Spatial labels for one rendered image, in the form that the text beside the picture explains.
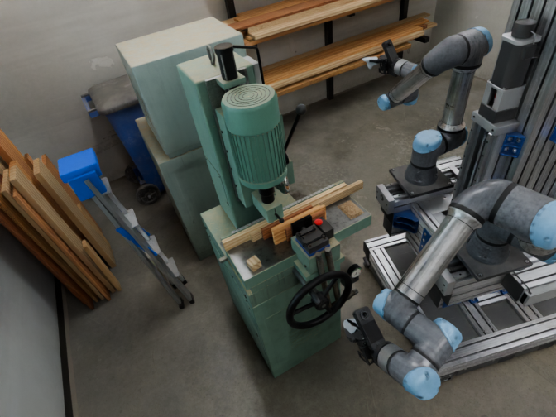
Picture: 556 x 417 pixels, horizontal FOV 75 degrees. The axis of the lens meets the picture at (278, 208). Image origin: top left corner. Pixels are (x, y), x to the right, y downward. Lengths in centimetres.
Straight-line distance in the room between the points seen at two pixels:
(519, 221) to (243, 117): 77
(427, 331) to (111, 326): 208
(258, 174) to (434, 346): 71
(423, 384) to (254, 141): 79
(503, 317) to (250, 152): 159
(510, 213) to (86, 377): 229
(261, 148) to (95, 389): 180
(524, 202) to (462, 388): 136
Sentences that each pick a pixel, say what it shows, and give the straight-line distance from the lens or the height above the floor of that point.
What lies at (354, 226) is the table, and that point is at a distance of 153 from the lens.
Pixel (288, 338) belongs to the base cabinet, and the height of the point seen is 33.
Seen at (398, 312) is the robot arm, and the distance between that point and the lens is 103.
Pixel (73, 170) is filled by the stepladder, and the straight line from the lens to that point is 181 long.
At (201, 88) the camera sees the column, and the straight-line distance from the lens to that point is 130.
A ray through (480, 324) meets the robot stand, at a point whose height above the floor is 23.
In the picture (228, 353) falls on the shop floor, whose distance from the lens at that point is 227.
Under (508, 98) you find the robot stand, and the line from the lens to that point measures 148.
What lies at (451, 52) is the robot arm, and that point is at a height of 142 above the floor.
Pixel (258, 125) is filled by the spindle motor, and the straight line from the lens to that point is 111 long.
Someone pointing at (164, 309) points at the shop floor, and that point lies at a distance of 256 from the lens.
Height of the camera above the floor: 199
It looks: 43 degrees down
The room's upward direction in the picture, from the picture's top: 10 degrees counter-clockwise
